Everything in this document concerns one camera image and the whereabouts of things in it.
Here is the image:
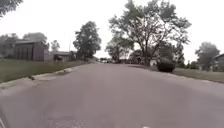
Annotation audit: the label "medium leafy tree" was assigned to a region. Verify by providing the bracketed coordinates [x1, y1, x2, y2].
[105, 33, 134, 63]

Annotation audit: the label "grey asphalt road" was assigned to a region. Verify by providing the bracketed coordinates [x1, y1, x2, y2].
[0, 62, 224, 128]

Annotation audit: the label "tall dark leafy tree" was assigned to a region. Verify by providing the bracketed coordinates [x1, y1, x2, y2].
[72, 20, 103, 61]

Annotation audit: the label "dark round bush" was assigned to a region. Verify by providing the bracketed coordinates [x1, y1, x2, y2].
[156, 57, 177, 74]

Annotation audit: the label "large spreading tree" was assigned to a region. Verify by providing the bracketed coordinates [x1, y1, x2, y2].
[107, 0, 193, 67]

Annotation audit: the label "small thin tree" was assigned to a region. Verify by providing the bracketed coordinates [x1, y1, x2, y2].
[49, 39, 61, 53]

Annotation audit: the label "pale concrete kerb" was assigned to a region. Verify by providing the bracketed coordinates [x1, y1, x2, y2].
[0, 63, 88, 90]

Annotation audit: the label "broad leafy tree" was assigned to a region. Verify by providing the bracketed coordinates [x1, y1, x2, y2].
[0, 31, 50, 52]

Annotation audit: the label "dark grey building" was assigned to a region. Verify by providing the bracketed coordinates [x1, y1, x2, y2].
[12, 39, 46, 62]

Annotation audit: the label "grass verge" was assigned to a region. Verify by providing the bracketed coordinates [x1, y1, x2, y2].
[139, 64, 224, 85]

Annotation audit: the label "grass lawn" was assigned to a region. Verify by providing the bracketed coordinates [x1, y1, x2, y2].
[0, 58, 88, 84]

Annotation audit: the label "overhanging tree branches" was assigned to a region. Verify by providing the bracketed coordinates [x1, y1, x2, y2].
[0, 0, 24, 18]

